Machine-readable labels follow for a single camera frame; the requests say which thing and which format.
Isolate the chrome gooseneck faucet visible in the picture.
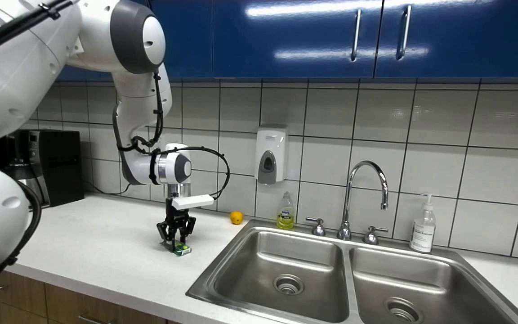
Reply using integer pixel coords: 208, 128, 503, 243
336, 158, 391, 241

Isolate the green candy bar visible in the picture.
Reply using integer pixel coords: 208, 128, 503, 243
159, 239, 194, 257

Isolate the black countertop appliance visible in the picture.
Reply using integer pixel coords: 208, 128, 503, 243
26, 128, 86, 209

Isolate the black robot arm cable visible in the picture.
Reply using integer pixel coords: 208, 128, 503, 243
111, 70, 231, 203

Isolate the white pump soap bottle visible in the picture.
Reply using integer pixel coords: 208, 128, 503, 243
408, 193, 438, 254

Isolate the silver cabinet door handle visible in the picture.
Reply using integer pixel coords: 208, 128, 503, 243
346, 5, 363, 65
393, 4, 413, 61

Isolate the wooden lower cabinet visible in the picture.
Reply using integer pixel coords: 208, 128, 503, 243
0, 268, 179, 324

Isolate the silver coffee maker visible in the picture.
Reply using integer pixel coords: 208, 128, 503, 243
3, 130, 48, 211

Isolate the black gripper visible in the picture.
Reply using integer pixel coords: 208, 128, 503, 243
154, 200, 197, 250

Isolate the stainless steel double sink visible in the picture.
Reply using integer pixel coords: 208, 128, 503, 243
185, 220, 518, 324

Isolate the yellow-green dish soap bottle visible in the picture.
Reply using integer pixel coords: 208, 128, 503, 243
273, 191, 298, 232

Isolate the chrome faucet knob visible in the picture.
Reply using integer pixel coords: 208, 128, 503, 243
361, 225, 390, 247
303, 216, 327, 238

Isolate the white wall soap dispenser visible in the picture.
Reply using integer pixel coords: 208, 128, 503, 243
253, 126, 289, 185

